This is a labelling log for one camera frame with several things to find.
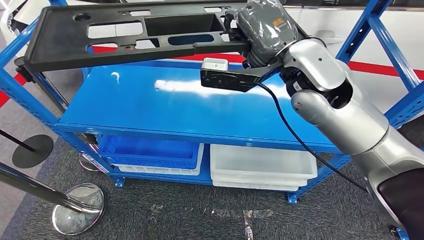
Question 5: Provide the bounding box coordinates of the white car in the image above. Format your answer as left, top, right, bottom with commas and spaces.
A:
0, 0, 424, 115

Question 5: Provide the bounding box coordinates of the blue plastic bin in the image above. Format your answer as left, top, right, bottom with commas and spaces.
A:
97, 134, 201, 170

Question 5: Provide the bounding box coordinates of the blue metal shelf rack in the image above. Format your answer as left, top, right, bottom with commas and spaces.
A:
0, 0, 424, 205

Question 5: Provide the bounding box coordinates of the clear floor tape mark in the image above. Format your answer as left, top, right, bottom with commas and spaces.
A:
242, 209, 274, 240

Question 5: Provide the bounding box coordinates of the red barrier belt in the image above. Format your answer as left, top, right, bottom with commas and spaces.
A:
91, 45, 424, 81
0, 72, 27, 109

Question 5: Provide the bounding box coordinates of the chrome stanchion post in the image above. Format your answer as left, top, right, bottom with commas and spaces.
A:
14, 56, 104, 173
0, 161, 106, 236

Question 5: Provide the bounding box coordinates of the white plastic bin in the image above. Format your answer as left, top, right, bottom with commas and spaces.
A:
112, 143, 205, 176

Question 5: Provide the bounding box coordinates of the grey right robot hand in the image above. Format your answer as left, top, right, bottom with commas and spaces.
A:
225, 0, 300, 57

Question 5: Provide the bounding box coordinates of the black plastic car part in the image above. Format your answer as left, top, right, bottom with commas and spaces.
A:
23, 0, 311, 73

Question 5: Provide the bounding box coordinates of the black stanchion post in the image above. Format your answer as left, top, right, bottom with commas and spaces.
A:
0, 129, 55, 170

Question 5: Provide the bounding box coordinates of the clear plastic bin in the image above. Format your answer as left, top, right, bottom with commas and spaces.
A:
209, 144, 318, 181
211, 172, 309, 189
213, 180, 300, 193

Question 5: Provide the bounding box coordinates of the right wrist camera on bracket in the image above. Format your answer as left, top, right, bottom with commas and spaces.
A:
200, 57, 284, 94

